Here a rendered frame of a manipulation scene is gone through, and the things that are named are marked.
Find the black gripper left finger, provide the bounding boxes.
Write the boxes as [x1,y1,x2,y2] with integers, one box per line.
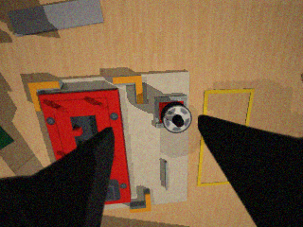
[0,127,115,227]

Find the green flat rectangle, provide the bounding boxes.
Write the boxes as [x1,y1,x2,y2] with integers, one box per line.
[0,127,13,149]

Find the yellow rectangular outline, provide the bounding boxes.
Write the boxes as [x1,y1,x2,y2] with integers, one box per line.
[197,88,255,186]

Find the black and grey wheel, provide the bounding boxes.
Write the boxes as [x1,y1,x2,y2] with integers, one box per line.
[161,102,192,133]

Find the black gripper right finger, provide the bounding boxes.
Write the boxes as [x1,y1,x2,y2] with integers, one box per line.
[198,114,303,227]

